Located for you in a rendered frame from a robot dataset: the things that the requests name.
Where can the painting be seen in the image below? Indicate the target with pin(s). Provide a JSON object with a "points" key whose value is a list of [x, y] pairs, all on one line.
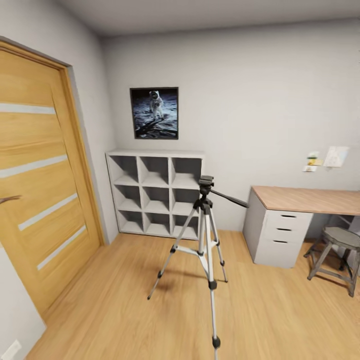
{"points": [[155, 112]]}

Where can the desk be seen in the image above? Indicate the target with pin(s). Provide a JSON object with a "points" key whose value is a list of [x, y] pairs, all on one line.
{"points": [[278, 218]]}

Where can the door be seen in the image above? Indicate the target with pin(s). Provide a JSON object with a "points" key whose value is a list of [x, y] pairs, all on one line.
{"points": [[50, 224]]}

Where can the bookcase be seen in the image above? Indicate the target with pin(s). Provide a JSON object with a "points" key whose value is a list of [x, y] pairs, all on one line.
{"points": [[123, 204]]}

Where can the camera tripod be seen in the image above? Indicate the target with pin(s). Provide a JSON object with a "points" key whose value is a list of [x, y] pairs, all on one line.
{"points": [[207, 223]]}

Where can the taboret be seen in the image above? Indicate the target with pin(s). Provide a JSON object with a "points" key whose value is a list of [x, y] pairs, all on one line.
{"points": [[342, 237]]}

